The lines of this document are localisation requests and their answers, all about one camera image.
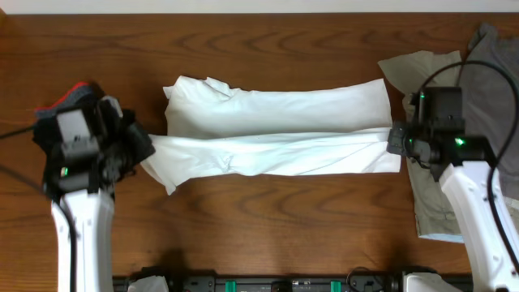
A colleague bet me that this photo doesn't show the khaki beige garment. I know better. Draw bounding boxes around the khaki beige garment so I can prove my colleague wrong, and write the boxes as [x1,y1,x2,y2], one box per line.
[377,49,519,244]

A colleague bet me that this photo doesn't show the grey garment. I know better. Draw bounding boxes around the grey garment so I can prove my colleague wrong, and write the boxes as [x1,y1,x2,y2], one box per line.
[459,24,518,200]

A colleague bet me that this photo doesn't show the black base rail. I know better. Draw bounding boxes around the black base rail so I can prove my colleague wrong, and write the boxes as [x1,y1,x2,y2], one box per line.
[113,266,474,292]

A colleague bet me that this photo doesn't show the white printed t-shirt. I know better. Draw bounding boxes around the white printed t-shirt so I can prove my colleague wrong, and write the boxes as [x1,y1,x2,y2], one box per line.
[142,76,401,193]

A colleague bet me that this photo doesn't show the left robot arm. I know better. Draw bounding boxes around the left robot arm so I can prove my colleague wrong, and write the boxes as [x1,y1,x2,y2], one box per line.
[35,101,155,292]

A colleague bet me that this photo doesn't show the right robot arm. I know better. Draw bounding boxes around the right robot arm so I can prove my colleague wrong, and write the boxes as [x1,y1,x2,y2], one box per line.
[387,87,518,291]

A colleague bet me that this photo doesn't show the black folded garment stack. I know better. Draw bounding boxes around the black folded garment stack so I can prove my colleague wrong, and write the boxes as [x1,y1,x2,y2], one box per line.
[31,81,137,163]

